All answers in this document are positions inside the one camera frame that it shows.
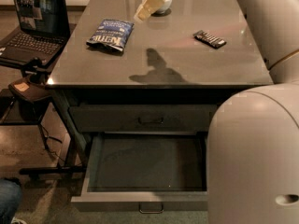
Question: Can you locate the white shoe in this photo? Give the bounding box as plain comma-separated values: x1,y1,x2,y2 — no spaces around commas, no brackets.
11,217,27,224

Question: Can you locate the black open laptop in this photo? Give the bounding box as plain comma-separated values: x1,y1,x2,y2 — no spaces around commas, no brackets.
0,0,70,67

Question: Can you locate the white ceramic bowl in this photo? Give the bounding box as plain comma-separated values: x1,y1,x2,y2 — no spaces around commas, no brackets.
155,0,173,15

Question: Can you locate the closed grey top drawer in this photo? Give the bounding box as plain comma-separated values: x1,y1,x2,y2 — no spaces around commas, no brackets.
69,105,217,133

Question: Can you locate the open grey middle drawer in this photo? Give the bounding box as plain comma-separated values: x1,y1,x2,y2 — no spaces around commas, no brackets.
71,133,207,214

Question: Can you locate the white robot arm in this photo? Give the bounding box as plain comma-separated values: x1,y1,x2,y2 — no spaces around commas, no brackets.
206,0,299,224

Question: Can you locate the blue Kettle chip bag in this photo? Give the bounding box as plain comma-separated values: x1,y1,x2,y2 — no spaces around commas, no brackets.
86,19,134,52

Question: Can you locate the black snack bar packet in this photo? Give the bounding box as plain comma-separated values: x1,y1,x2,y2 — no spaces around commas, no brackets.
193,30,226,49

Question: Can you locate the black laptop stand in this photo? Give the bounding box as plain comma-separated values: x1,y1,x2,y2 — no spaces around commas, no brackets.
0,58,61,151

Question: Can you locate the dark bag with tag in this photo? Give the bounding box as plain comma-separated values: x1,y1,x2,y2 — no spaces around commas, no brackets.
8,75,51,104

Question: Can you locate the blue jeans leg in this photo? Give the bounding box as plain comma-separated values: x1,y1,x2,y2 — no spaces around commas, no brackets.
0,179,21,224

